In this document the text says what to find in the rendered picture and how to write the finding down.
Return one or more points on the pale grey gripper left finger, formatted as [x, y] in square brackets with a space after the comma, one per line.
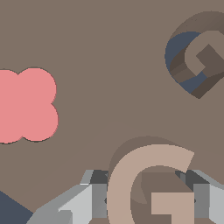
[84, 201]

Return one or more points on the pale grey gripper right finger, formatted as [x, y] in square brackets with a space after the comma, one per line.
[208, 198]

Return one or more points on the tan letter G block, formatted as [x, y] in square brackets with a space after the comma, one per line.
[122, 186]

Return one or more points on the brown board with cutout slots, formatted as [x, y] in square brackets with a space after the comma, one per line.
[110, 73]

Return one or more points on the pink four-lobed clover block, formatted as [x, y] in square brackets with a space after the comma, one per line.
[27, 105]

